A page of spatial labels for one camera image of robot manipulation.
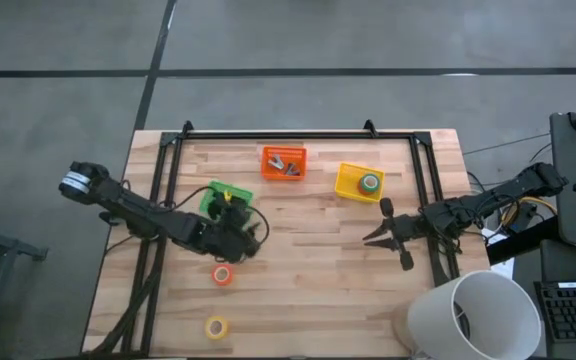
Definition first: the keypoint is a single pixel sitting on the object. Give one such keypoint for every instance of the orange plastic basket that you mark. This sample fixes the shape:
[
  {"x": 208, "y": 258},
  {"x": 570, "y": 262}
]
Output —
[{"x": 298, "y": 152}]

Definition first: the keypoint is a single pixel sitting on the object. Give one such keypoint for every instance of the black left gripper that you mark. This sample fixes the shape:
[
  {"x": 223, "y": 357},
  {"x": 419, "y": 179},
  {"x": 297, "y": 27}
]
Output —
[{"x": 230, "y": 240}]

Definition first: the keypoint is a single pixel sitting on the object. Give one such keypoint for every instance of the orange tape roll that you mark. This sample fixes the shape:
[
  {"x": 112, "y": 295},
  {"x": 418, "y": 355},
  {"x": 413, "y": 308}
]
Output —
[{"x": 222, "y": 274}]

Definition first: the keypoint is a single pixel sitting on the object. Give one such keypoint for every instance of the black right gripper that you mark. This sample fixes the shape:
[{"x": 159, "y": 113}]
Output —
[{"x": 410, "y": 230}]

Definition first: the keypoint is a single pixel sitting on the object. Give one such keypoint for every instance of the black aluminium table frame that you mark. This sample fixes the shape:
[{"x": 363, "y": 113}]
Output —
[{"x": 293, "y": 135}]

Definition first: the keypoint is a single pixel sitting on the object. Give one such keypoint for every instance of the white lamp shade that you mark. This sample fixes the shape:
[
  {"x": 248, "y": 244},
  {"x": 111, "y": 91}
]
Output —
[{"x": 433, "y": 320}]

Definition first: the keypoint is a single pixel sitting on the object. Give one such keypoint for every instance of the yellow tape roll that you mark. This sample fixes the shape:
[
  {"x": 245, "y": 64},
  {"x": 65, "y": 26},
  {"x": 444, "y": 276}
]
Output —
[{"x": 216, "y": 327}]

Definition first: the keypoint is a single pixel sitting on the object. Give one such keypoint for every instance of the green tape roll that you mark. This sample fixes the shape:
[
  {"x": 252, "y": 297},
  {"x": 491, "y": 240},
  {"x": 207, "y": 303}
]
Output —
[{"x": 369, "y": 176}]

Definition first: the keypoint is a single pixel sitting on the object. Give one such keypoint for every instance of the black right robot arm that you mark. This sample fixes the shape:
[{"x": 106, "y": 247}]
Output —
[{"x": 468, "y": 205}]

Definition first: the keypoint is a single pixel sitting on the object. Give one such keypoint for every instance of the green plastic basket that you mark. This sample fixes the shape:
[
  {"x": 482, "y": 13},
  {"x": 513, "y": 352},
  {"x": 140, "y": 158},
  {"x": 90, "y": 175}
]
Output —
[{"x": 240, "y": 192}]

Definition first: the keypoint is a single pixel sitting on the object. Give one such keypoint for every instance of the yellow plastic basket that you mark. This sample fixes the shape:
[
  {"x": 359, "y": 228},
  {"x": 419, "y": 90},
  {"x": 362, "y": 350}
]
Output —
[{"x": 348, "y": 185}]

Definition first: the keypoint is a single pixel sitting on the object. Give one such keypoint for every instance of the black support beam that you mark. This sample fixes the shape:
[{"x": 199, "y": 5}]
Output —
[{"x": 523, "y": 240}]

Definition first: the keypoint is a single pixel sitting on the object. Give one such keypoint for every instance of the black keyboard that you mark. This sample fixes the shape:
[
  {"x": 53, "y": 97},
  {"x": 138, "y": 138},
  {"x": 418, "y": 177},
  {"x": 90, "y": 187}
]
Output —
[{"x": 573, "y": 312}]

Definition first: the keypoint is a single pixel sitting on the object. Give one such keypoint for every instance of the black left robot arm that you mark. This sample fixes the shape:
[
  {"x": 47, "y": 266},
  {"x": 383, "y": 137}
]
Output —
[{"x": 133, "y": 207}]

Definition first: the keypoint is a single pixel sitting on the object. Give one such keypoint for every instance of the black staple remover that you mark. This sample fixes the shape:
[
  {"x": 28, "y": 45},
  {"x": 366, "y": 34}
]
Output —
[{"x": 293, "y": 170}]

